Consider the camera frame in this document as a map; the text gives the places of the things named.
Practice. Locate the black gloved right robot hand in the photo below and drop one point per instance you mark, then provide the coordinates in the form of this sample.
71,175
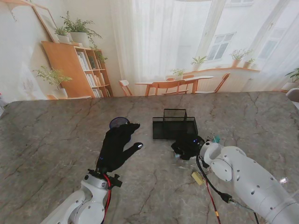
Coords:
187,147

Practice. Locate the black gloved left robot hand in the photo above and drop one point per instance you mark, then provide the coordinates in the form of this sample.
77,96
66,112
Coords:
114,149

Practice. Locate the yellow eraser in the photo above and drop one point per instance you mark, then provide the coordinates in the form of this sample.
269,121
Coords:
198,178

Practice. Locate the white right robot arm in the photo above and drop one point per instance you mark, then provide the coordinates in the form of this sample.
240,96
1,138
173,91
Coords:
245,172

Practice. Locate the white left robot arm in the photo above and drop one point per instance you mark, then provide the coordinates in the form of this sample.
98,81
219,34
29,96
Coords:
77,205

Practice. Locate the black mesh desk organizer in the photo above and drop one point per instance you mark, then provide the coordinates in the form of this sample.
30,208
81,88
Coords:
168,128

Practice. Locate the blue mesh pen cup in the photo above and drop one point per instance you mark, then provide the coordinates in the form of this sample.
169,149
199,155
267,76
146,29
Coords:
118,122

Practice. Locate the green binder clip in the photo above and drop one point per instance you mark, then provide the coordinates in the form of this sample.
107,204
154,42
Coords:
217,139

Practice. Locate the printed room backdrop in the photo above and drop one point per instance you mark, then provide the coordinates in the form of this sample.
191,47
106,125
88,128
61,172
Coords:
151,46

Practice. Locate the white rounded object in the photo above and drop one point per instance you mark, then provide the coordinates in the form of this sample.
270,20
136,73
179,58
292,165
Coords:
294,94

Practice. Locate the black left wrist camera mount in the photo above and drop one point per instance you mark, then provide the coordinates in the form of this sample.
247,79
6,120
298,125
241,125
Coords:
115,180

